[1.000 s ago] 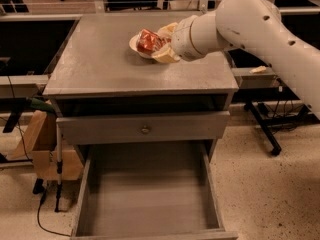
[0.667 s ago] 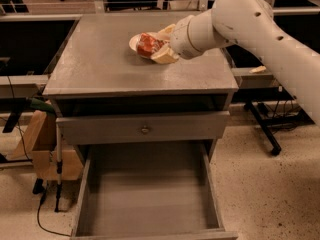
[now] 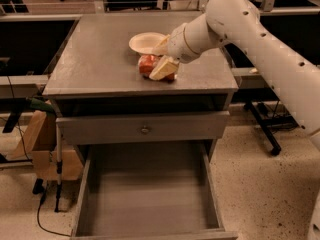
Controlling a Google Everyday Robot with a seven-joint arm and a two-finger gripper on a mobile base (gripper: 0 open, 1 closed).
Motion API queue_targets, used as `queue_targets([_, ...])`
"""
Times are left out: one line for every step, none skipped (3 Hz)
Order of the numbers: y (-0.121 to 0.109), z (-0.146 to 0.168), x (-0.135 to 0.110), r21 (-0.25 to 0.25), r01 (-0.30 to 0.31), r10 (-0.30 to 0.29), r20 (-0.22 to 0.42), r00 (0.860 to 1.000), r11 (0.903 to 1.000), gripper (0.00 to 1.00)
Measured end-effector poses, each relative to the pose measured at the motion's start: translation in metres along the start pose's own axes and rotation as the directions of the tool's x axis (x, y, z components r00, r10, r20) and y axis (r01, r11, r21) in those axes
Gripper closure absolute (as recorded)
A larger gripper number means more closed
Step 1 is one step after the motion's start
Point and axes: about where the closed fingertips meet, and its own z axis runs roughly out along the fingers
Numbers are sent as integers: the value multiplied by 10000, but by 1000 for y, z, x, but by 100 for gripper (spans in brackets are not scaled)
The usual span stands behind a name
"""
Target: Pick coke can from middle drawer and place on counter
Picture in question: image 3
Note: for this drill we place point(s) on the open grey middle drawer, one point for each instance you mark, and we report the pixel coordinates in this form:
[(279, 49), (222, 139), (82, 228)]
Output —
[(148, 191)]

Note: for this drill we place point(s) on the red coke can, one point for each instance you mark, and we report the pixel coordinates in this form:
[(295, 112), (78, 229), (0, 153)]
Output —
[(147, 63)]

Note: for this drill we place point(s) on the round metal drawer knob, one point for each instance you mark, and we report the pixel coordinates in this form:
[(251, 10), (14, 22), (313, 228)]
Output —
[(145, 129)]

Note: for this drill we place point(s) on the brown cardboard box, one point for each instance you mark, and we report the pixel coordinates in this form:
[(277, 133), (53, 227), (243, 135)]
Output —
[(39, 142)]

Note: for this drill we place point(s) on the small cream scrap on rail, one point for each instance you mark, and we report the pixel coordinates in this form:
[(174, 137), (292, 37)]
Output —
[(254, 71)]

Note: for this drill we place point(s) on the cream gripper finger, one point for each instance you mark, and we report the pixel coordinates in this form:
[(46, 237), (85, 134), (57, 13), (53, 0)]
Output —
[(166, 66), (161, 47)]

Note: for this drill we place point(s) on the closed grey top drawer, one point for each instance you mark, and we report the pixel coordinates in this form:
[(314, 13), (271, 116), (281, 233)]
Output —
[(89, 130)]

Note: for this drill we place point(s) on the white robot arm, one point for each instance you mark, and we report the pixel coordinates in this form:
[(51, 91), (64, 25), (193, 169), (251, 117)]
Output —
[(294, 79)]

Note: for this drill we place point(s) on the grey drawer cabinet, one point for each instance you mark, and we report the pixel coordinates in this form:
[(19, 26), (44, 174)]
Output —
[(97, 74)]

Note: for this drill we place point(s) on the white bowl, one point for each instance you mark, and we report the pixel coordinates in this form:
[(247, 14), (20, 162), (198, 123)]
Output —
[(144, 43)]

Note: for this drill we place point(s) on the black table leg base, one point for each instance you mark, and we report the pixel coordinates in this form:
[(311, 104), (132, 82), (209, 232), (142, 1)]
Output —
[(271, 122)]

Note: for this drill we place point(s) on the silver black tripod leg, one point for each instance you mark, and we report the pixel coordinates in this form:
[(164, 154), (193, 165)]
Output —
[(59, 167)]

